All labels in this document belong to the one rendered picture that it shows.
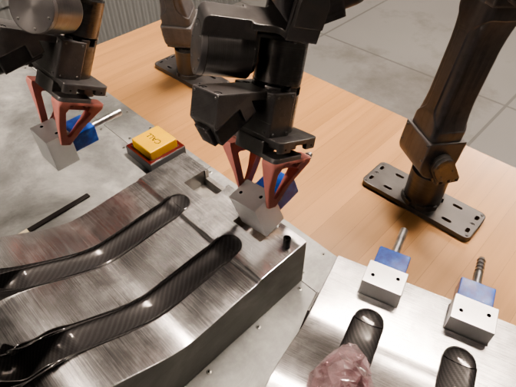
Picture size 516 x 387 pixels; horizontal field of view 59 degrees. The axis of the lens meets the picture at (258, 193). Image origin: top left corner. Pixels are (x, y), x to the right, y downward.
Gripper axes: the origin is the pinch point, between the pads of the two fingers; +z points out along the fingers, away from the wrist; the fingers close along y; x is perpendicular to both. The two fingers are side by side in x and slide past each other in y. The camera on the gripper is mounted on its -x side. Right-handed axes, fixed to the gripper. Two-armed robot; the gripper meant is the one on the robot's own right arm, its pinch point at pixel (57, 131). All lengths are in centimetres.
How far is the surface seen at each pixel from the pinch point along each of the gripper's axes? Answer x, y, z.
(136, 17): 147, -185, 10
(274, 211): 12.3, 31.8, -3.7
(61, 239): -4.5, 13.2, 9.4
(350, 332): 13.4, 47.4, 4.3
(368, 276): 17.4, 45.0, -1.3
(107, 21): 127, -185, 16
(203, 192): 15.1, 17.3, 2.1
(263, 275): 8.6, 36.0, 2.6
